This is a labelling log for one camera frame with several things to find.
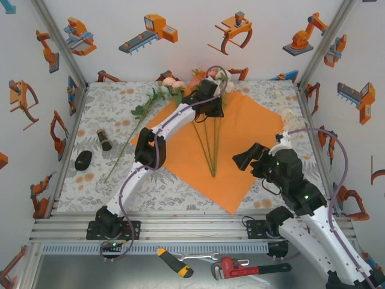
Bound white fake bud stem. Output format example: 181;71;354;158
212;69;236;178

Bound orange wrapping paper sheet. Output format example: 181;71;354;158
131;90;285;215

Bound peach fake rose stem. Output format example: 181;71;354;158
162;76;215;178

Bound cream sheer ribbon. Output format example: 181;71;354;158
270;87;310;136

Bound silver open-end wrench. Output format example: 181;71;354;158
177;251;220;261

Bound red pipe wrench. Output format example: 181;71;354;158
211;256;292;281

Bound black brown cylinder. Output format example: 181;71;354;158
96;128;112;152

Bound black computer mouse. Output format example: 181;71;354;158
74;150;93;172

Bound floral grey table mat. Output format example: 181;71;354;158
57;79;335;212

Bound small circuit board green light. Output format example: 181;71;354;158
100;240;127;256

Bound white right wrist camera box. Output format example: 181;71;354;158
274;131;293;151

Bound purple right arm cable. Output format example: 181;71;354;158
269;128;384;289

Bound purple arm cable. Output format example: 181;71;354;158
100;65;229;263
269;128;384;289

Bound aluminium side rail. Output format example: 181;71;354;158
45;82;90;219
295;80;342;217

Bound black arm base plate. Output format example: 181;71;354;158
86;220;142;241
246;219;301;241

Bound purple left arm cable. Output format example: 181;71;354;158
100;65;229;263

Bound black cable clamp block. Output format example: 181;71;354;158
266;241;289;260

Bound aluminium front frame rails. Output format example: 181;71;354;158
28;210;359;243

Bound aluminium frame post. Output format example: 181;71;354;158
29;0;88;88
296;0;359;87

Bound grey slotted cable duct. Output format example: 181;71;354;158
41;242;269;255

